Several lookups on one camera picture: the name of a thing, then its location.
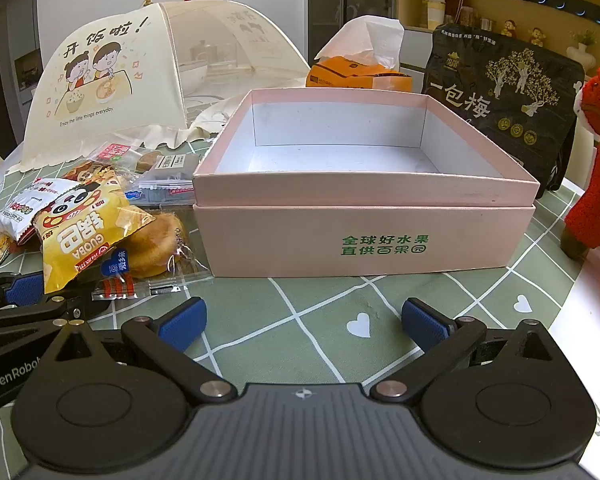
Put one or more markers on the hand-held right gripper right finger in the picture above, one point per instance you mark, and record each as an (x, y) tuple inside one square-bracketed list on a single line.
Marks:
[(425, 322)]

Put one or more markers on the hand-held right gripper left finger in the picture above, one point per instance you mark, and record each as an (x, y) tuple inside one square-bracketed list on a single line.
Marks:
[(185, 327)]

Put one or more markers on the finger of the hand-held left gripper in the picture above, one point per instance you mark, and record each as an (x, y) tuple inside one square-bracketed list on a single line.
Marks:
[(27, 289), (87, 305)]

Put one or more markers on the yellow cartoon snack packet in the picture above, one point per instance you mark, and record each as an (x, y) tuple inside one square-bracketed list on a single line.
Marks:
[(80, 240)]

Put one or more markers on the white red snack packet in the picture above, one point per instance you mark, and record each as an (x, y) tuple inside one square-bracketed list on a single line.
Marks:
[(15, 217)]

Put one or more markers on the round bread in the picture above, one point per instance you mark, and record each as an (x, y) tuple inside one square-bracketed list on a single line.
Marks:
[(155, 245)]

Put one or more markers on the pink cardboard box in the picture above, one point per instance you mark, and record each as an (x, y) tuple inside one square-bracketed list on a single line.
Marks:
[(280, 240)]

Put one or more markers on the orange brown snack packet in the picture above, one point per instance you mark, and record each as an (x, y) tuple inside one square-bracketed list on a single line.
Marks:
[(92, 172)]

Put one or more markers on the clear packet blue pink print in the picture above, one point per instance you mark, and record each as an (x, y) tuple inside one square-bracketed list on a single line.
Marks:
[(165, 187)]

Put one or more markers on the dark grey snack packet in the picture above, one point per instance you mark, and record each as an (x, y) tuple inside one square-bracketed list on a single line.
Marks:
[(180, 162)]

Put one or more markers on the green checkered tablecloth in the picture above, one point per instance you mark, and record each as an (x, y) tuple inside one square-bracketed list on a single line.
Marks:
[(300, 320)]

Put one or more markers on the white leaf print tablecloth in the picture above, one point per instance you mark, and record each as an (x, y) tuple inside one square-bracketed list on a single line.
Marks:
[(595, 300)]

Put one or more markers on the cream mesh food cover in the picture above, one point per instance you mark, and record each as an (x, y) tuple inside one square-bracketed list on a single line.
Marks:
[(105, 110)]

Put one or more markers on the red plush horse toy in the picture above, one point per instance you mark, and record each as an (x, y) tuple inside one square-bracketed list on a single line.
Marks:
[(597, 195)]

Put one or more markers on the black printed snack bag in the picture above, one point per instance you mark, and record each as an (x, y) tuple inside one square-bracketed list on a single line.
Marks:
[(505, 110)]

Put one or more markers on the white ceramic bowl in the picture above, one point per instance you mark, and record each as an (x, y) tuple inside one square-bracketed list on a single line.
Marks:
[(202, 74)]

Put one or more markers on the orange tissue pack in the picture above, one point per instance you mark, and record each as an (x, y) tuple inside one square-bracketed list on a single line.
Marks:
[(340, 72)]

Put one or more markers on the small metal cup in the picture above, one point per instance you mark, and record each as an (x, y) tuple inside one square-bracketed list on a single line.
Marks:
[(487, 24)]

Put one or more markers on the monkey figurine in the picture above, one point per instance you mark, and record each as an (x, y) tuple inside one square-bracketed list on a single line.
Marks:
[(537, 37), (510, 29)]

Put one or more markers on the white vase with plant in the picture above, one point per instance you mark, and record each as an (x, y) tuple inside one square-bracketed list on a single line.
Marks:
[(581, 55)]

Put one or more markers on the cream yellow tumbler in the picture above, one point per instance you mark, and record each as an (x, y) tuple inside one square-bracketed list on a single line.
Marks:
[(436, 12)]

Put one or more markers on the glass jar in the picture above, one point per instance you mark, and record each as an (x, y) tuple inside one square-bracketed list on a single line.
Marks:
[(462, 12)]

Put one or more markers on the grey glass door cabinet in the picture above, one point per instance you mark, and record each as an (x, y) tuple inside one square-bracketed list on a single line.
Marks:
[(360, 0)]

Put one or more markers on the black wall strip blue lights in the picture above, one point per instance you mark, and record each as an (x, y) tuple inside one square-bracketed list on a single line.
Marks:
[(555, 2)]

